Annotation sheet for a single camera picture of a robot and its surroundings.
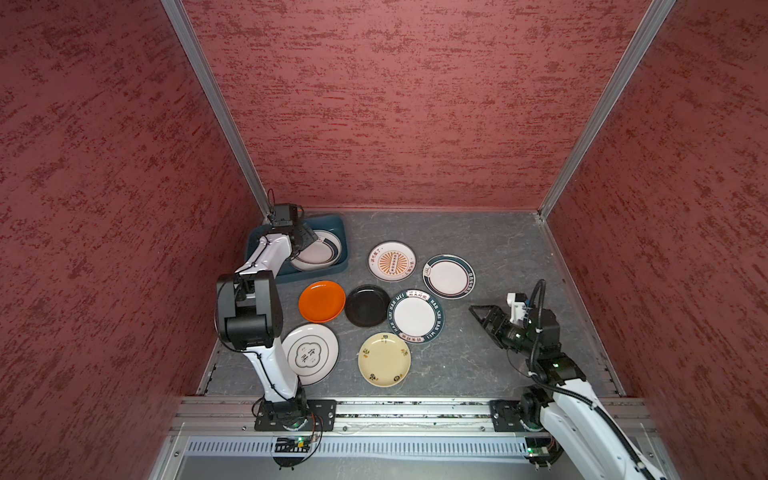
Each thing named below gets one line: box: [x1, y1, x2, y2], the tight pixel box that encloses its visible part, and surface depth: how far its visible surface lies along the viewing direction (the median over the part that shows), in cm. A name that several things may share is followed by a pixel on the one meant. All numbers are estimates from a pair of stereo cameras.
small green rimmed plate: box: [422, 254, 476, 300], surface depth 103 cm
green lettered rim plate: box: [387, 289, 445, 344], surface depth 92 cm
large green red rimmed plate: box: [291, 230, 342, 271], surface depth 105 cm
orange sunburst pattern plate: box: [368, 241, 417, 283], surface depth 107 cm
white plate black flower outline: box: [281, 323, 339, 386], surface depth 86 cm
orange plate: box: [298, 280, 346, 323], surface depth 97 cm
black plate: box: [345, 284, 391, 327], surface depth 95 cm
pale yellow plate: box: [358, 332, 411, 388], surface depth 85 cm
